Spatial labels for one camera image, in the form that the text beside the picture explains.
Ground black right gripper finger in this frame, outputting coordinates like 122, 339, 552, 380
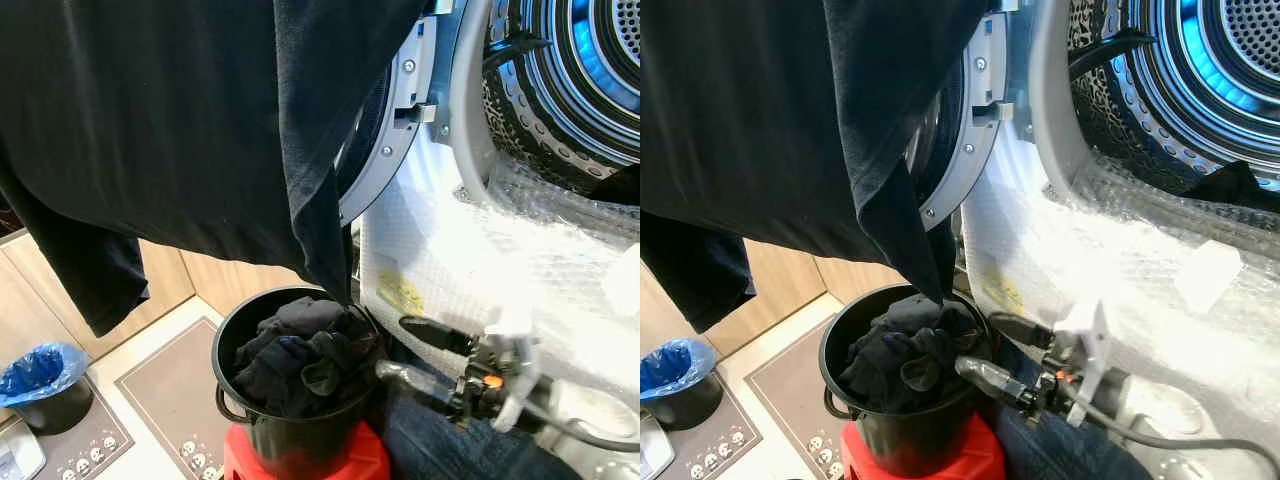
375, 359, 464, 414
955, 356, 1042, 412
985, 312, 1058, 352
399, 316, 478, 358

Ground large black garment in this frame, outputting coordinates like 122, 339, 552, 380
0, 0, 433, 338
640, 0, 993, 335

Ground pile of black clothes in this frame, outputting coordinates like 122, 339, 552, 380
838, 293, 986, 416
234, 296, 381, 420

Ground white washing machine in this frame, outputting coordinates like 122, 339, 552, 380
352, 0, 641, 480
955, 0, 1280, 480

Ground yellow washer sticker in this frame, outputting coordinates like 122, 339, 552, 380
979, 267, 1032, 317
377, 269, 427, 317

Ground blue denim jeans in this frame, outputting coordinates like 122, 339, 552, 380
984, 338, 1153, 480
374, 333, 561, 480

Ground red plastic stool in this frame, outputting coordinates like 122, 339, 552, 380
221, 420, 392, 480
840, 414, 1007, 480

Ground clear bubble wrap sheet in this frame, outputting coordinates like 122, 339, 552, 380
960, 130, 1280, 411
358, 130, 641, 406

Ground black plastic bucket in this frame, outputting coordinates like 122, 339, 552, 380
211, 286, 387, 480
819, 283, 993, 479

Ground white bathroom scale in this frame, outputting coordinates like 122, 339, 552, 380
0, 419, 47, 480
640, 413, 674, 480

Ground round grey washer door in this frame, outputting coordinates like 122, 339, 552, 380
335, 0, 457, 229
903, 0, 1013, 233

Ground white paper label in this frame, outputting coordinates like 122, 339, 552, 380
1173, 238, 1244, 314

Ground black bin with blue bag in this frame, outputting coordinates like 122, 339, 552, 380
0, 342, 96, 437
640, 338, 726, 432

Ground brown patterned floor mat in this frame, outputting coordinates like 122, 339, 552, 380
744, 338, 851, 480
0, 375, 136, 480
652, 395, 763, 480
114, 317, 237, 480

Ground wooden cabinet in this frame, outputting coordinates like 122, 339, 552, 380
0, 228, 313, 363
640, 240, 913, 357

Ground black garment in drum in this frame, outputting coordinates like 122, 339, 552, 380
587, 164, 641, 207
1184, 159, 1280, 214

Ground steel washer drum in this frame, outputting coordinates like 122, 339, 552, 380
1064, 0, 1280, 197
482, 0, 641, 197

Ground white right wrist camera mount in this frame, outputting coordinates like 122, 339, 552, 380
1054, 297, 1117, 430
484, 299, 547, 434

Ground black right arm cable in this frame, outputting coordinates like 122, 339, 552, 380
518, 394, 641, 454
1084, 384, 1280, 452

